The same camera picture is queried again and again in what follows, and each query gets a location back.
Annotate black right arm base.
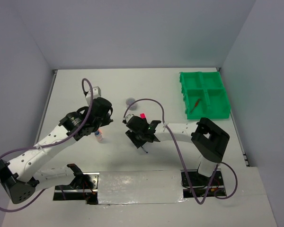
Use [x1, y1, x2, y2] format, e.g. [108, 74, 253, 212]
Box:
[180, 169, 226, 198]

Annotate clear jar of pins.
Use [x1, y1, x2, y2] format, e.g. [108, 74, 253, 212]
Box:
[125, 97, 137, 111]

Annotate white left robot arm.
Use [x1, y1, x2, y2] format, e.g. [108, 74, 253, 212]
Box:
[0, 97, 113, 204]

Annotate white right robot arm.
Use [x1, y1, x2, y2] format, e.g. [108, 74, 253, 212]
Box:
[123, 114, 230, 185]

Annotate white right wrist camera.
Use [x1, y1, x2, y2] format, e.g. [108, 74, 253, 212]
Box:
[123, 113, 134, 124]

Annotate silver tape sheet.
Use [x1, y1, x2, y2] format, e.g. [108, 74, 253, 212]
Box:
[98, 170, 185, 205]

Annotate red ballpoint pen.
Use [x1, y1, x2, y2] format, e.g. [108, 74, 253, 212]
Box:
[189, 98, 201, 114]

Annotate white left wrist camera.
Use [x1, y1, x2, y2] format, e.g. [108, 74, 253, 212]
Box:
[85, 86, 101, 105]

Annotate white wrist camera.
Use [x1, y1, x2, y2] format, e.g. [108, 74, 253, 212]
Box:
[123, 113, 134, 124]
[85, 86, 101, 105]

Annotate small clear glue bottle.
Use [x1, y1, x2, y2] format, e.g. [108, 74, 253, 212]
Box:
[94, 130, 103, 142]

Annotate left aluminium table rail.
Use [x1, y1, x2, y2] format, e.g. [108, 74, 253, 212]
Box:
[26, 69, 57, 147]

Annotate green compartment organizer tray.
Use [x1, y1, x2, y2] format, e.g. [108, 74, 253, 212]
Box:
[179, 71, 231, 120]

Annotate pink cap black highlighter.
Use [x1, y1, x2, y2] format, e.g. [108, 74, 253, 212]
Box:
[140, 113, 146, 119]

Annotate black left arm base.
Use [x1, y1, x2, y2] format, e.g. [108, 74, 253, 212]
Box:
[53, 172, 99, 205]

